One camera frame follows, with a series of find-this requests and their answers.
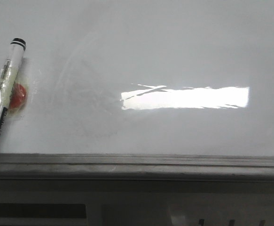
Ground grey base unit under whiteboard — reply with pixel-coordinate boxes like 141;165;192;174
0;179;274;226

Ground white whiteboard with aluminium frame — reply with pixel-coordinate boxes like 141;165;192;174
0;0;274;180

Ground red round magnet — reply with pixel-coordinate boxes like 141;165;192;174
9;83;27;111

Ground white whiteboard marker black cap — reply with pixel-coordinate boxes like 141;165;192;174
0;38;26;135

